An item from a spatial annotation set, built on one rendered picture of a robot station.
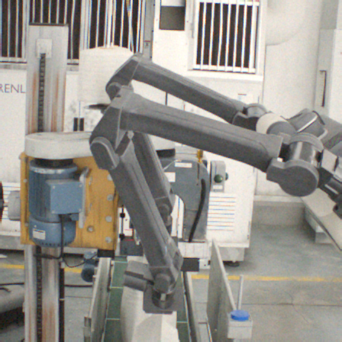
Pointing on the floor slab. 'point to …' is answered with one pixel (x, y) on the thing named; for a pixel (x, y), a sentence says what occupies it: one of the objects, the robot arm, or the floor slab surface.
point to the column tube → (59, 43)
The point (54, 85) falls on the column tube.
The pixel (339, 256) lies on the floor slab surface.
